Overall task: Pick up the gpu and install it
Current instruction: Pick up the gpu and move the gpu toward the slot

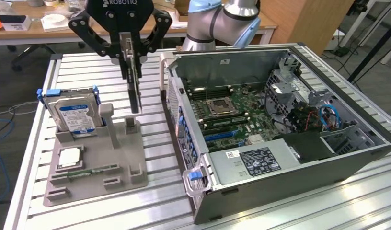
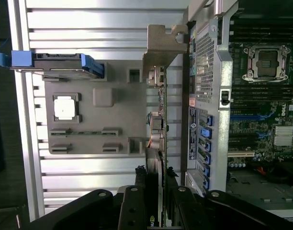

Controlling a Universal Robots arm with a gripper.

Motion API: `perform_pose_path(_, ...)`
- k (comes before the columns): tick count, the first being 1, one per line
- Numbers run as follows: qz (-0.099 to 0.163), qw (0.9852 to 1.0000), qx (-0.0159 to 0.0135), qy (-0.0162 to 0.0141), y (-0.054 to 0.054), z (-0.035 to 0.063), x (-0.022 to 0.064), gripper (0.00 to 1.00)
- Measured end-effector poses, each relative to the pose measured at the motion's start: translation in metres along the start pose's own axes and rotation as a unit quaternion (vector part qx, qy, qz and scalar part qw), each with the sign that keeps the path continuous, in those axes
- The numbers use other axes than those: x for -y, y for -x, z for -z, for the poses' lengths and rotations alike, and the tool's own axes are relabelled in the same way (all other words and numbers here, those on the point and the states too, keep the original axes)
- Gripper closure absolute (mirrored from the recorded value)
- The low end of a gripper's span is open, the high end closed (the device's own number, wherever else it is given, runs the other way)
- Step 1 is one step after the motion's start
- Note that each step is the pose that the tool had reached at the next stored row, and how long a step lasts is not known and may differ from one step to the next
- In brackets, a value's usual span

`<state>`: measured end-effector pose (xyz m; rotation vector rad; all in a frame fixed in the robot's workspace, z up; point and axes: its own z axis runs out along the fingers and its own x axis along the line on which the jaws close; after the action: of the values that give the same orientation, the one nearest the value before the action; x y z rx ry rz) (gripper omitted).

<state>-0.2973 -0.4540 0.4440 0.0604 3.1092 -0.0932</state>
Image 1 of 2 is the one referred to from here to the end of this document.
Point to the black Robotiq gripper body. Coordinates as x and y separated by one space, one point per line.
122 16

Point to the graphics card with metal bracket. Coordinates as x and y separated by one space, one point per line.
135 95

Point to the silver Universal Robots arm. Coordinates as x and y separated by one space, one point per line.
202 21

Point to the white paper booklet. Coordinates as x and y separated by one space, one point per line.
179 22

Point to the white round part on base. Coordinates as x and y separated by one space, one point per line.
56 21

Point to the wooden desk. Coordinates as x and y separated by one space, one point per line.
39 36

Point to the black office chair base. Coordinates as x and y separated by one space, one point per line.
23 55

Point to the white box with black lid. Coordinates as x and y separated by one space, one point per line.
15 22

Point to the hard disk with blue caddy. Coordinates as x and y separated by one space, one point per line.
74 115

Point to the CPU socket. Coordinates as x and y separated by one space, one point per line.
221 106

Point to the black RAM stick with label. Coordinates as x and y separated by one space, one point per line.
226 121

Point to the green motherboard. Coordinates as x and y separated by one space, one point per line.
246 112

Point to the silver perforated disk bay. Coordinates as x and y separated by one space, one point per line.
283 91

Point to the wooden cabinet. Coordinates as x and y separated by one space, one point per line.
310 21

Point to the blue expansion slot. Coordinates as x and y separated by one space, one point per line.
221 136

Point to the silver CPU chip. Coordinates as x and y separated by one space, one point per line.
70 157

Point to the silver chipset heatsink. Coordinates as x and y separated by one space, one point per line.
254 139

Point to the green RAM stick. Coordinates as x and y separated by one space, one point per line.
87 172

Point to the grey power supply unit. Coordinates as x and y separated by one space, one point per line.
234 167

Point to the blue case latch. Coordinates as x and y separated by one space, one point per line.
195 176

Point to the grey printed parts rack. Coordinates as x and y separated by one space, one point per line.
96 194

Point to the black slanted pole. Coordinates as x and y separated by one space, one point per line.
374 45

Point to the open black PC case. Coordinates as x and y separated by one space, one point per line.
310 182

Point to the white desk frame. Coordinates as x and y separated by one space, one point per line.
358 21

